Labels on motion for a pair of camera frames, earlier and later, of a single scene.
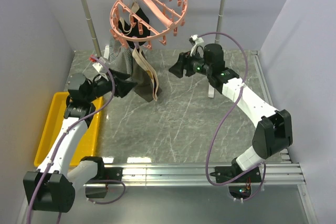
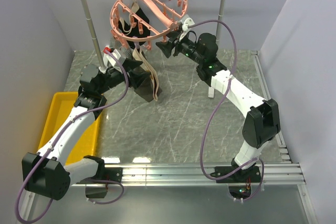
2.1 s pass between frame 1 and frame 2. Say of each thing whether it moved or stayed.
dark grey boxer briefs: stayed
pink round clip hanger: stayed
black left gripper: moved
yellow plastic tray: stayed
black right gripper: moved
